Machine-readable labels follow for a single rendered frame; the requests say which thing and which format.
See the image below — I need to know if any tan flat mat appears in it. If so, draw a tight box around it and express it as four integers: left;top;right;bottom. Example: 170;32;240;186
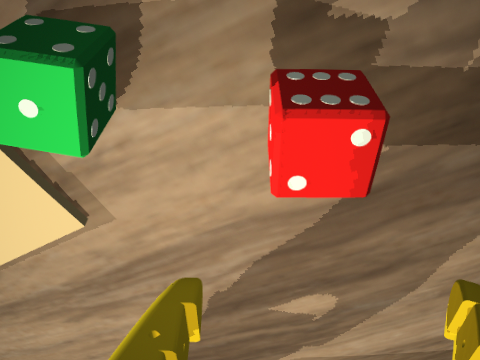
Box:
0;144;88;265

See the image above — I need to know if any green die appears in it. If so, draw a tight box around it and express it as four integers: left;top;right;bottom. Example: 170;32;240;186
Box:
0;15;116;158

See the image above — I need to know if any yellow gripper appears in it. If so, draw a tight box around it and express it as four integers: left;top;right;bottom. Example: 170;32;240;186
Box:
108;278;480;360

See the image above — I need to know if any red die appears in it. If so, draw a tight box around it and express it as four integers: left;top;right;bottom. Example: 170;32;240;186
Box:
268;69;390;197

